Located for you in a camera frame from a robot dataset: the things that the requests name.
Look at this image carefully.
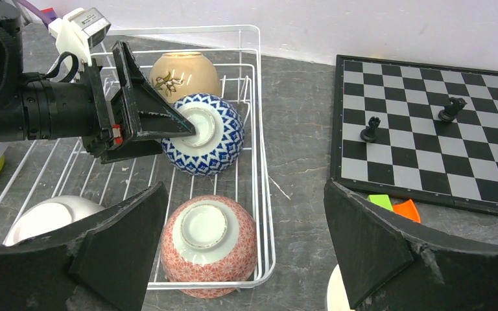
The blue patterned bowl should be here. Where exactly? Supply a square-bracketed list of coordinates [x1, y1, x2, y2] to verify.
[161, 93, 245, 176]

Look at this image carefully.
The plain white bowl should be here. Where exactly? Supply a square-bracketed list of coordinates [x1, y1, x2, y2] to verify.
[3, 195, 104, 246]

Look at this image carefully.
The black chess piece left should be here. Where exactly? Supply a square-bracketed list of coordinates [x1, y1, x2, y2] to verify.
[360, 116, 381, 143]

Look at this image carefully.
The white ribbed bowl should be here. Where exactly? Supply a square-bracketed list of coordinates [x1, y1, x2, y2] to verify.
[325, 265, 353, 311]

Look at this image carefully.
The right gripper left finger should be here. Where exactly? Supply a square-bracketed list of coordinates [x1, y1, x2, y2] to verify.
[0, 182, 168, 310]

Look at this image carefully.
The black grey chessboard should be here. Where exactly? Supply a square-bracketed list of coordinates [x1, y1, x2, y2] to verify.
[329, 55, 498, 216]

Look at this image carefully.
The white wire dish rack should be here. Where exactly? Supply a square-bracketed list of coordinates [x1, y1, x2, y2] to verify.
[0, 25, 276, 291]

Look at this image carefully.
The black chess piece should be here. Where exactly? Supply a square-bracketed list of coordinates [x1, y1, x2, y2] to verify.
[438, 97, 468, 122]
[360, 116, 381, 143]

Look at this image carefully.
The purple red block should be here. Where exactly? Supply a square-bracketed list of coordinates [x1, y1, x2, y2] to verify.
[41, 8, 58, 21]

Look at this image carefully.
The orange curved block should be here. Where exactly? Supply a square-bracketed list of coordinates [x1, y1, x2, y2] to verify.
[392, 199, 421, 224]

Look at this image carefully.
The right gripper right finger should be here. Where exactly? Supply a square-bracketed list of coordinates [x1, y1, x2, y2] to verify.
[324, 180, 498, 310]

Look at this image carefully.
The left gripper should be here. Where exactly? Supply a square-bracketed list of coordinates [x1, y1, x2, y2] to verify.
[19, 40, 196, 164]

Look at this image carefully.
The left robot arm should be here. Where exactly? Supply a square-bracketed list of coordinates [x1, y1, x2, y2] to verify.
[0, 1, 196, 164]

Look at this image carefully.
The black chess piece right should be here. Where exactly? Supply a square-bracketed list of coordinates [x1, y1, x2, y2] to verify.
[438, 97, 468, 122]

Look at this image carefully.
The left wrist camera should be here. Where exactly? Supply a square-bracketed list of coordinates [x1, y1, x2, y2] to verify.
[48, 7, 112, 65]

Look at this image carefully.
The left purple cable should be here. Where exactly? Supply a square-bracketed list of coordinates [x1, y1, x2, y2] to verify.
[17, 0, 56, 27]

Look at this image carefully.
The green cube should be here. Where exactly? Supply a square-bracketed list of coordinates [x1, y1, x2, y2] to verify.
[367, 194, 394, 211]

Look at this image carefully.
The beige flower bowl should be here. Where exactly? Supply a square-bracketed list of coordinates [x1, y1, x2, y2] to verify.
[150, 52, 222, 104]

